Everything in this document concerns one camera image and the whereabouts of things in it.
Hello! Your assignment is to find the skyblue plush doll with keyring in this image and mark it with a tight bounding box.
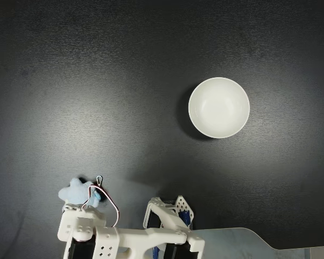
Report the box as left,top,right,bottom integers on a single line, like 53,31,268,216
58,175,108,209

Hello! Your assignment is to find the white bowl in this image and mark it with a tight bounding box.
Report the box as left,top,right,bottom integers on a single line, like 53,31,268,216
188,77,251,139

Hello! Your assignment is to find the red white servo cable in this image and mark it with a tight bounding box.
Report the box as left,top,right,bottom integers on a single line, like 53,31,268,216
80,185,120,229

